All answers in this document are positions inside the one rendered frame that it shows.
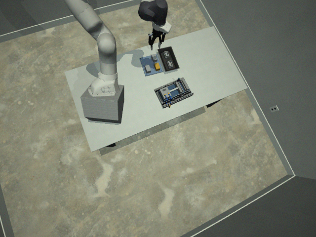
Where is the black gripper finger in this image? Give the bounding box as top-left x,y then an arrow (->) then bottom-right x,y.
148,33 -> 157,50
158,32 -> 166,49

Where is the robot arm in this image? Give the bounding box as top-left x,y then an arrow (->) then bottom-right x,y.
64,0 -> 172,97

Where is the yellow rectangular block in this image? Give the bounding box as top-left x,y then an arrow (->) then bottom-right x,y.
154,63 -> 160,71

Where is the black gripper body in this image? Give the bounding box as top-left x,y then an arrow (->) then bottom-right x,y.
152,29 -> 163,37

